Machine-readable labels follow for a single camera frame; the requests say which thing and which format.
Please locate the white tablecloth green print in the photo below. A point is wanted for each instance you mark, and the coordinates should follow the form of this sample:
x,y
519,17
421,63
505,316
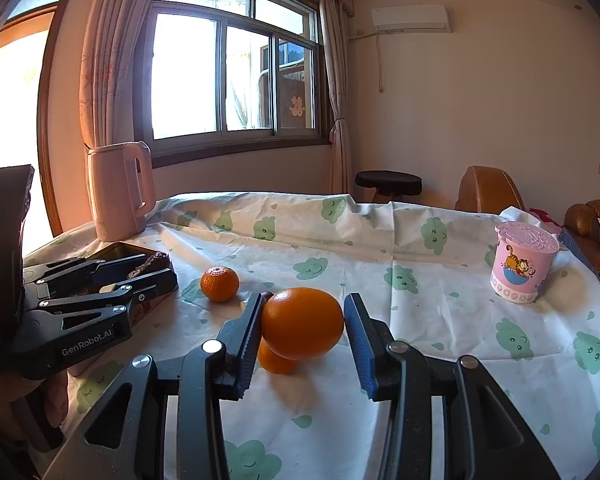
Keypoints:
x,y
430,320

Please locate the small smooth orange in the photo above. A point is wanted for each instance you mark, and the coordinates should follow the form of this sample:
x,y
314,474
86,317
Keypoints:
x,y
277,362

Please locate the rough-skinned mandarin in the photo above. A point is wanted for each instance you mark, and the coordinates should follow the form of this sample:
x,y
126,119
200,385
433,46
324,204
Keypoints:
x,y
219,284

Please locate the beige patterned curtain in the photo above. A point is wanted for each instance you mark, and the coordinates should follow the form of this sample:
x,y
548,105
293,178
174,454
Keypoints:
x,y
105,60
337,110

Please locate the pink electric kettle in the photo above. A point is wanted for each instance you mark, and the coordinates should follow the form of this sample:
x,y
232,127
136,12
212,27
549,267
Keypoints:
x,y
115,195

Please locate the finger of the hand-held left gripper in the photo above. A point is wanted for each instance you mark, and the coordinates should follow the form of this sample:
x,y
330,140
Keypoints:
x,y
80,266
105,300

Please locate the brown leather sofa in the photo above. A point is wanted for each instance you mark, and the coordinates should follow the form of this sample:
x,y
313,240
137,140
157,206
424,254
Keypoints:
x,y
585,220

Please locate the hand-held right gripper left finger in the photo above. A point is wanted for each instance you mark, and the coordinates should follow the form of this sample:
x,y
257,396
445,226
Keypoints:
x,y
250,350

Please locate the brown leather armchair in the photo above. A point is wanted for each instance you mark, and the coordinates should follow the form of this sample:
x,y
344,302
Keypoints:
x,y
485,190

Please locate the person's left hand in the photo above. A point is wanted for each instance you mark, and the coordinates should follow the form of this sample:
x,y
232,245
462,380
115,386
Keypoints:
x,y
55,400

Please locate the pink metal tin box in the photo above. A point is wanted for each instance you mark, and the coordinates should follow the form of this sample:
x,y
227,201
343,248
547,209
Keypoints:
x,y
115,250

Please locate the sliding glass window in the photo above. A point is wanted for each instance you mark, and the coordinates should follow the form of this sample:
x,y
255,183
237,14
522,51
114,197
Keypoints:
x,y
190,75

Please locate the black round stool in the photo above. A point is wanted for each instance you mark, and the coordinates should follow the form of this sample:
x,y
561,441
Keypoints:
x,y
387,182

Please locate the white air conditioner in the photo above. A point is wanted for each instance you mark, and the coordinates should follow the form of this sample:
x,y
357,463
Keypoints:
x,y
411,17

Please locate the pink cartoon cup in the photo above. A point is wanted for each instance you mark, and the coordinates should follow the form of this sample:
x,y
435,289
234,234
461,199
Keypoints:
x,y
522,265

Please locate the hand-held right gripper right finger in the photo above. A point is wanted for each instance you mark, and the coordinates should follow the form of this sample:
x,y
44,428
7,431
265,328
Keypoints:
x,y
362,355

